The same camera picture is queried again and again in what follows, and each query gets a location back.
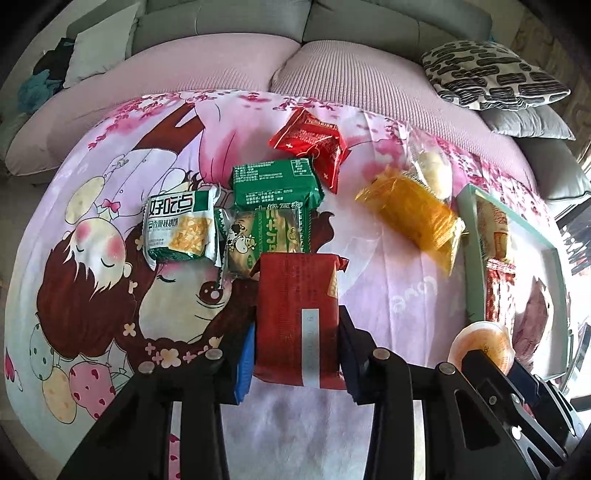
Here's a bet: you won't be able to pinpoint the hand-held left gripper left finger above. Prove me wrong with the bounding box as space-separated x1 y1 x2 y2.
60 318 257 480

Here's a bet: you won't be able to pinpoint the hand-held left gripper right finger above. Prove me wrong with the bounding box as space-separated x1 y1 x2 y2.
338 305 555 480

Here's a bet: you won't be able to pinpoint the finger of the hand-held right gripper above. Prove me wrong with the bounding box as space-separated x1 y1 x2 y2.
463 350 568 472
508 360 548 407

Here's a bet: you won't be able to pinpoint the clear round biscuit packet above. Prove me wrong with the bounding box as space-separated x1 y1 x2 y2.
448 320 515 374

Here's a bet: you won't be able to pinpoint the dark red biscuit packet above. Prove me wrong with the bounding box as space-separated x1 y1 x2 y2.
252 252 350 391

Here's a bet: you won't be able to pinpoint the pink snack packet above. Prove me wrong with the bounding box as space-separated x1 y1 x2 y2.
512 276 555 358

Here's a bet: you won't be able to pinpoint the red patterned snack packet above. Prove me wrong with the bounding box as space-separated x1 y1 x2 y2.
485 258 518 328

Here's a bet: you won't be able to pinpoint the green clear cookie packet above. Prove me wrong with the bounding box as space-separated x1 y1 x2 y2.
215 203 312 280

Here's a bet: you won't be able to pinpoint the teal cardboard box lid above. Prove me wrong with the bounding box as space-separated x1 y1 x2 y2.
455 183 573 381

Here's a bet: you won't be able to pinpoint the white green cracker packet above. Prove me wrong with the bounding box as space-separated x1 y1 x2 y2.
144 185 222 269

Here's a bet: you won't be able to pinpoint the yellow orange roll packet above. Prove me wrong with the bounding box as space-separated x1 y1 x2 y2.
475 196 514 264

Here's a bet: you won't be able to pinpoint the yellow snack packet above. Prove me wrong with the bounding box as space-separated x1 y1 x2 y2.
355 166 467 277

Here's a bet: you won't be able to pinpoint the green snack packet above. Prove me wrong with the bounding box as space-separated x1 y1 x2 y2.
231 158 326 213

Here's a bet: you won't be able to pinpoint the round cream pastry clear wrapper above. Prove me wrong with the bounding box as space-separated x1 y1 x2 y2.
406 129 455 204

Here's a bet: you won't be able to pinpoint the red triangular snack packet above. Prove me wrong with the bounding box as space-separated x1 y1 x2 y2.
269 109 352 193

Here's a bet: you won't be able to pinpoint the black balcony chair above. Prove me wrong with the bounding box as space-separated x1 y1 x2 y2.
556 208 591 278

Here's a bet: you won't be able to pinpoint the pink printed blanket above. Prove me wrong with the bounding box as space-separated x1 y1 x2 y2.
4 90 573 480

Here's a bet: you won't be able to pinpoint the grey pillow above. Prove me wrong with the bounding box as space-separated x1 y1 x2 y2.
480 104 577 140

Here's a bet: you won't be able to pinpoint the pink ribbed sofa cover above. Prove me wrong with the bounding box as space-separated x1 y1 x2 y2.
4 36 541 195

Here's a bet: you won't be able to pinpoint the black white patterned pillow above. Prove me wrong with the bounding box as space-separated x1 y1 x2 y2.
421 41 570 112

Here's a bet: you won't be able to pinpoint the grey green sofa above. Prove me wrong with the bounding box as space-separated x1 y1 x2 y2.
0 0 591 204

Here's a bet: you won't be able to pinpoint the teal cloth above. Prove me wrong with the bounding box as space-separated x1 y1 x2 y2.
17 74 61 114

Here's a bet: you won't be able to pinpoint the white cushion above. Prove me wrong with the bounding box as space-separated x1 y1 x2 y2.
62 2 141 89

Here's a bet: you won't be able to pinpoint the dark clothes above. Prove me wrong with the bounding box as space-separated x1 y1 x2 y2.
32 37 77 79

